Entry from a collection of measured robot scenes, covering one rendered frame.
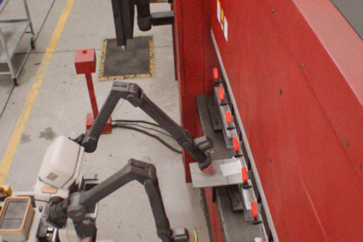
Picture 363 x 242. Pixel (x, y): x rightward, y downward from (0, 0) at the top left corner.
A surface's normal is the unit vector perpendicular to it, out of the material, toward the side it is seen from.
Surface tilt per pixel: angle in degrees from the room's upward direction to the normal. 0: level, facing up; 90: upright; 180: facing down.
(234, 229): 0
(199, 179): 0
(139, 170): 27
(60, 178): 90
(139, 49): 0
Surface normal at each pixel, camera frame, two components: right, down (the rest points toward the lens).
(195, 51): 0.10, 0.61
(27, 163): -0.04, -0.79
